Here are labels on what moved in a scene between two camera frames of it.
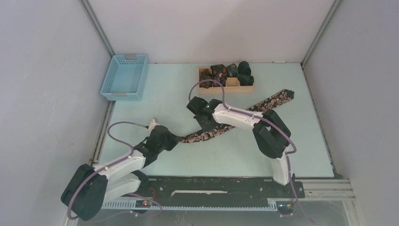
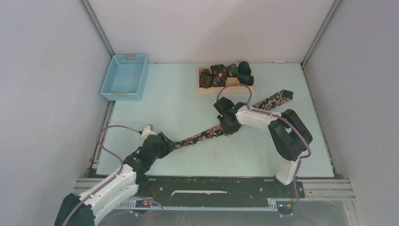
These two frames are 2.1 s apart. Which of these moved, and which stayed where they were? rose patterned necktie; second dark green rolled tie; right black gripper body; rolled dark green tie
Moved: right black gripper body
Stayed: rolled dark green tie; second dark green rolled tie; rose patterned necktie
